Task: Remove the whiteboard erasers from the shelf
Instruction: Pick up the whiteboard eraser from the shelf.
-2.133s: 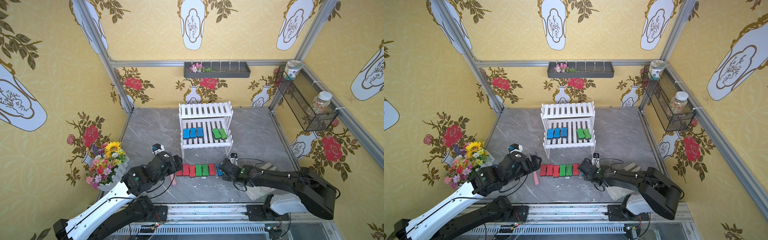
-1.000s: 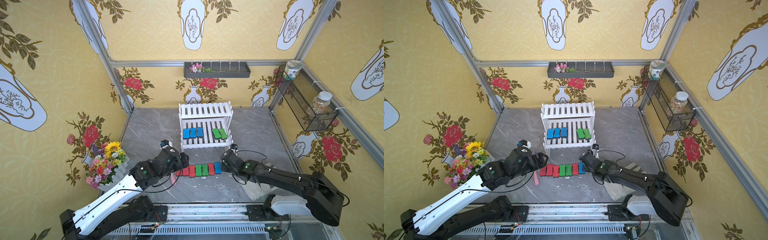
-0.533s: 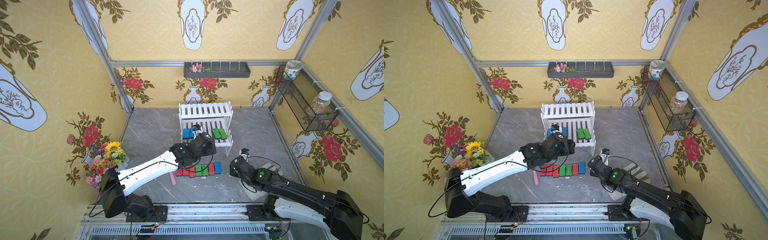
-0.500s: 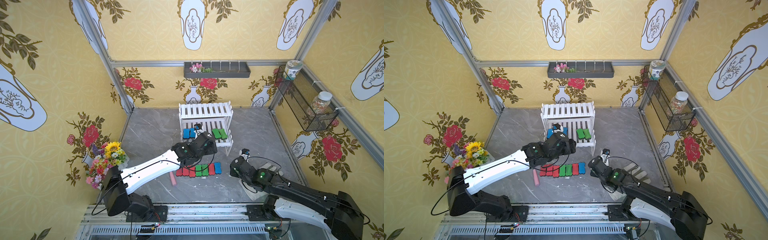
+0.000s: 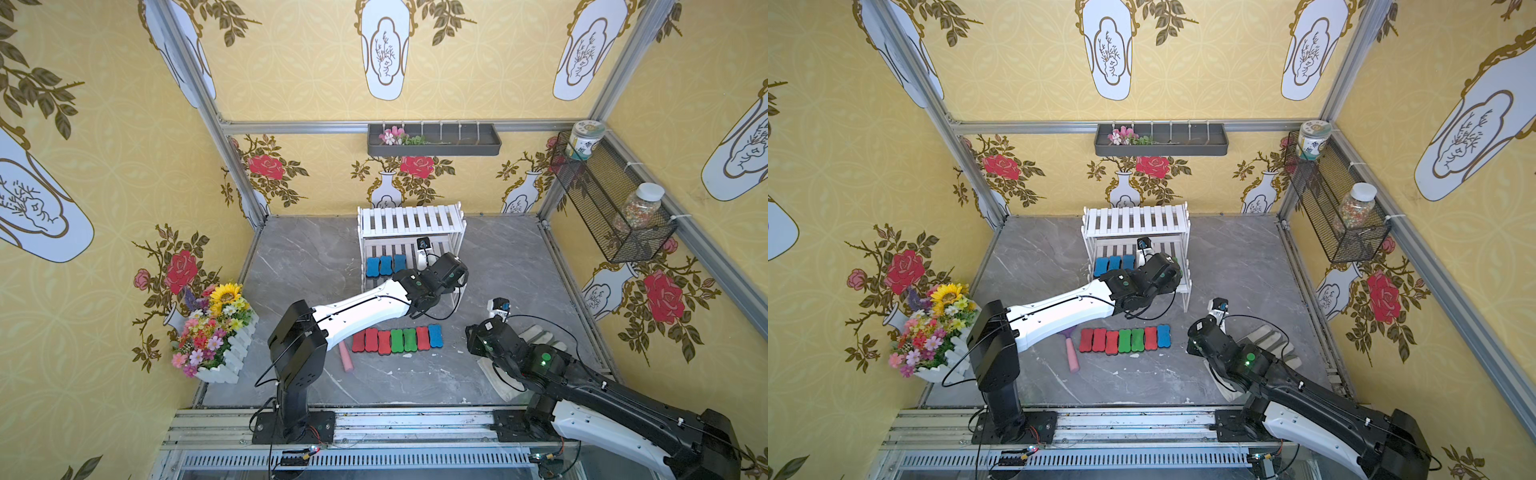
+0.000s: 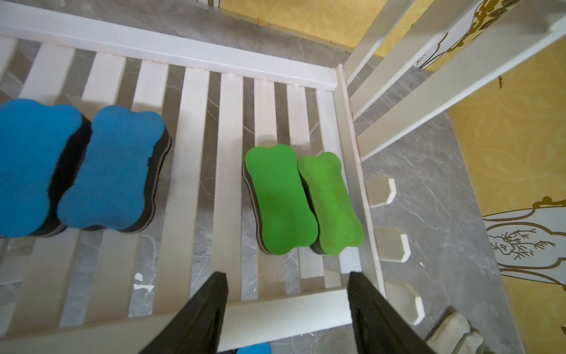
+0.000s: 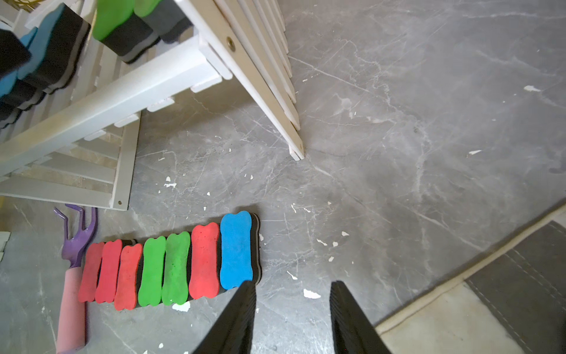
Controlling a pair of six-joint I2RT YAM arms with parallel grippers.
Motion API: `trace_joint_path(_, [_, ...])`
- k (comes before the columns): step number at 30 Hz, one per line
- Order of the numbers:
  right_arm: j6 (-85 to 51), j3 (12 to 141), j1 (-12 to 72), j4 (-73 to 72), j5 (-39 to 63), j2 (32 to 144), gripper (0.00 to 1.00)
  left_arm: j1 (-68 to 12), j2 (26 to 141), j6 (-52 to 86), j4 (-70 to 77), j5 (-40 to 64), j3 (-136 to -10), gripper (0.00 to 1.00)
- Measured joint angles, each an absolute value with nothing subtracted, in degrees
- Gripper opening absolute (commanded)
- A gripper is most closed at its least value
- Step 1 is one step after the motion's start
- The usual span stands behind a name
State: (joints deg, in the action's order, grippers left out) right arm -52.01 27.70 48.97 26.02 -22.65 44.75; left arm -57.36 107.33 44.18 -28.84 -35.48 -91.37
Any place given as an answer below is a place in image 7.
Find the green eraser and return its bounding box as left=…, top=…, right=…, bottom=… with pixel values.
left=162, top=232, right=191, bottom=306
left=92, top=0, right=160, bottom=64
left=134, top=0, right=192, bottom=44
left=138, top=236, right=167, bottom=307

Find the red eraser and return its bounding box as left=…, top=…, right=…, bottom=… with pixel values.
left=78, top=242, right=105, bottom=302
left=95, top=239, right=137, bottom=303
left=189, top=222, right=220, bottom=299
left=113, top=243, right=143, bottom=311

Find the purple garden fork pink handle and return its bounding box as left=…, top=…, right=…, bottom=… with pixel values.
left=54, top=204, right=97, bottom=353

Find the grey work glove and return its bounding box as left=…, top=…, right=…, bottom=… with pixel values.
left=376, top=206, right=565, bottom=353

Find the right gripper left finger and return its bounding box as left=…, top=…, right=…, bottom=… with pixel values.
left=193, top=281, right=256, bottom=354

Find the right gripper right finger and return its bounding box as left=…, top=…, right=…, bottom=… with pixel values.
left=330, top=280, right=391, bottom=354

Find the blue eraser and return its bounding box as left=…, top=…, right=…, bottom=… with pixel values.
left=0, top=103, right=22, bottom=130
left=220, top=211, right=262, bottom=290
left=18, top=4, right=91, bottom=94
left=1, top=27, right=45, bottom=111

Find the white two-tier slatted shelf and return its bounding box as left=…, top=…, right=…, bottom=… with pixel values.
left=1, top=1, right=305, bottom=210

